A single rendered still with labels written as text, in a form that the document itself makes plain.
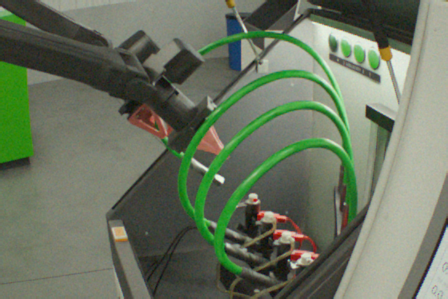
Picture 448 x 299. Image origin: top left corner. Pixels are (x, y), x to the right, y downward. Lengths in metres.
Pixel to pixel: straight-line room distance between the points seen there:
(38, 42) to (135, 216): 0.70
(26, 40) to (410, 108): 0.54
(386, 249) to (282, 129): 0.76
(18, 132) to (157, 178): 3.05
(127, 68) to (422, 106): 0.47
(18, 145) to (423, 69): 3.89
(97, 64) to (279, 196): 0.76
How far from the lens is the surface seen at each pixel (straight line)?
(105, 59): 0.84
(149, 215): 1.36
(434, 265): 0.60
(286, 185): 1.44
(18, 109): 4.24
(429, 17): 0.68
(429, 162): 0.63
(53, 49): 0.79
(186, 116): 0.95
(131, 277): 1.12
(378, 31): 0.68
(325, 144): 0.77
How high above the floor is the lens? 1.57
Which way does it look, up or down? 21 degrees down
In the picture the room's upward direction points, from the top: straight up
